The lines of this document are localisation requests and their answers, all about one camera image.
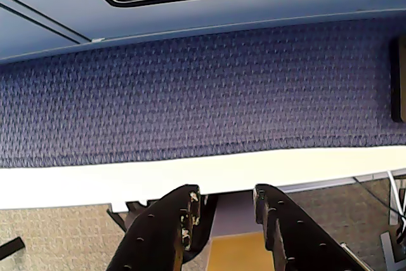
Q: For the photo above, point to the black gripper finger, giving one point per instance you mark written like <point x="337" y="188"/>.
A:
<point x="295" y="239"/>
<point x="155" y="233"/>

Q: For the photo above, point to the yellow wooden board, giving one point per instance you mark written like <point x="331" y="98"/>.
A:
<point x="234" y="252"/>

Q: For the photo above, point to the grey metal angle piece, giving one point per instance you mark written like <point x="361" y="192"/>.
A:
<point x="384" y="248"/>

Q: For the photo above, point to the blue woven mat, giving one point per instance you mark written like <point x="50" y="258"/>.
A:
<point x="190" y="93"/>

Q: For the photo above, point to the black table bracket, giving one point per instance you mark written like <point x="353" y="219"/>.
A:
<point x="119" y="217"/>

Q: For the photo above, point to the black flat base plate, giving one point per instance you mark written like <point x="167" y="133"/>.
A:
<point x="399" y="77"/>

